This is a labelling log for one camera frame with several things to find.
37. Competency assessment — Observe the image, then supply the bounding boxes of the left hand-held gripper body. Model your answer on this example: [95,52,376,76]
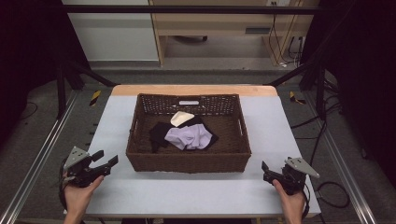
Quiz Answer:
[62,146,112,189]

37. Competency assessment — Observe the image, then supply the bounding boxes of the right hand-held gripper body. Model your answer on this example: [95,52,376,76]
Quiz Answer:
[262,156,320,196]

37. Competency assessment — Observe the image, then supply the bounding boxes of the black cloth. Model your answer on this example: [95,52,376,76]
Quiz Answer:
[148,115,219,154]

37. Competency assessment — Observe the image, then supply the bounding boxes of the lilac cloth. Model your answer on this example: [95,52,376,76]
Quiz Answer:
[163,123,214,151]

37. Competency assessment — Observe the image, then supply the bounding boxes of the brown wicker basket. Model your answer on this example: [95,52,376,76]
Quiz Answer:
[125,92,252,174]

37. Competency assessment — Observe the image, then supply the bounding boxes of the cream cloth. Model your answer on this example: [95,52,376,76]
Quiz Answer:
[170,110,196,128]

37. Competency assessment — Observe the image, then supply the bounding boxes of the person's right hand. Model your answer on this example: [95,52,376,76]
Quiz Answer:
[272,179,307,222]

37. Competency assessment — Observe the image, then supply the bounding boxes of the person's left hand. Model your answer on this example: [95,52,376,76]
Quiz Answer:
[63,172,105,218]

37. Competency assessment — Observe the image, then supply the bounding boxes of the white table mat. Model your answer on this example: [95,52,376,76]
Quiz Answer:
[64,94,322,218]

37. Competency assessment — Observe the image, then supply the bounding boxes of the yellow black tape marker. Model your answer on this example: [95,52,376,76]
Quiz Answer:
[89,90,103,107]
[289,91,307,105]

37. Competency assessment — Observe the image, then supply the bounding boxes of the white cabinet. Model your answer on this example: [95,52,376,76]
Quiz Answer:
[61,0,160,63]

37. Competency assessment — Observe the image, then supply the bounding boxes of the wooden desk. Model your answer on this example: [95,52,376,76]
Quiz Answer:
[148,0,321,68]

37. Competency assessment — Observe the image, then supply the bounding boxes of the black cable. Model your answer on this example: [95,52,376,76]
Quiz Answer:
[290,69,344,166]
[315,181,351,209]
[268,1,304,68]

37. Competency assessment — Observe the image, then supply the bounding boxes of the aluminium rail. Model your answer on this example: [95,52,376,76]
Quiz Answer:
[0,90,80,224]
[303,92,379,224]

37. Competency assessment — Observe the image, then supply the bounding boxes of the black metal frame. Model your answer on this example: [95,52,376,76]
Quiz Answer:
[55,3,344,120]

